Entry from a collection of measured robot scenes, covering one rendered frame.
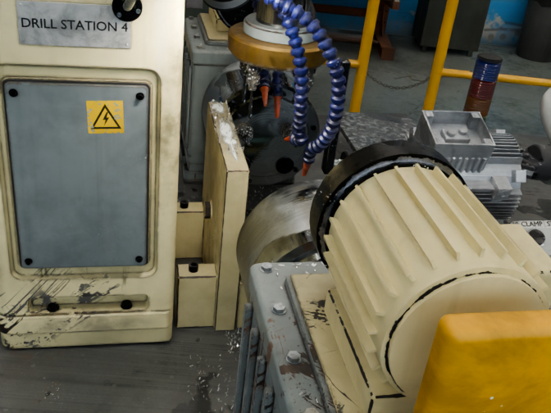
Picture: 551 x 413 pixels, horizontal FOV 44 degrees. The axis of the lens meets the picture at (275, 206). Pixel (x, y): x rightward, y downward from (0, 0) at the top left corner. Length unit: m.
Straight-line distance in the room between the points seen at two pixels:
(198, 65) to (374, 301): 1.14
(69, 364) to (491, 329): 0.88
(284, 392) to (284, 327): 0.10
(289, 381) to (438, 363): 0.22
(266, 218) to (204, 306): 0.31
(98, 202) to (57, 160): 0.09
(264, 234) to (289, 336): 0.28
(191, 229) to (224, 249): 0.27
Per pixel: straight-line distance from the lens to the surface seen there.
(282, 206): 1.06
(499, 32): 6.80
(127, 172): 1.10
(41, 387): 1.25
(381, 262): 0.65
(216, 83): 1.60
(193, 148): 1.77
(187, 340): 1.32
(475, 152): 1.36
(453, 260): 0.61
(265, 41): 1.18
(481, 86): 1.73
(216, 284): 1.29
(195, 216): 1.47
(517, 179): 1.42
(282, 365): 0.75
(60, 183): 1.11
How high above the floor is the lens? 1.67
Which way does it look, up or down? 30 degrees down
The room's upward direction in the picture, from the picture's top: 7 degrees clockwise
